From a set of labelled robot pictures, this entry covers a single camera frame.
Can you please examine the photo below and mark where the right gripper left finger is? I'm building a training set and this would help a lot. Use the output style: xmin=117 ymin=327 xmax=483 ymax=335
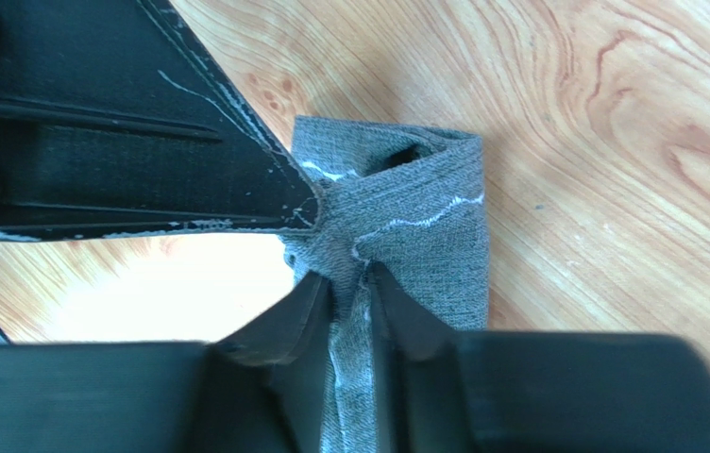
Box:
xmin=188 ymin=272 xmax=333 ymax=452

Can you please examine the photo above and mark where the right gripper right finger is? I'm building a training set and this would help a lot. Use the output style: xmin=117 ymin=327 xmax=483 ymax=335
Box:
xmin=367 ymin=262 xmax=475 ymax=452

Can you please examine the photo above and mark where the grey stitched cloth napkin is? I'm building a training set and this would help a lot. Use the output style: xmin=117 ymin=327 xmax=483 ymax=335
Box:
xmin=281 ymin=116 xmax=490 ymax=452

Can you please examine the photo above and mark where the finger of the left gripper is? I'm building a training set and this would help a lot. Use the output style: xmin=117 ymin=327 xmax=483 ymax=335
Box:
xmin=0 ymin=1 xmax=320 ymax=243

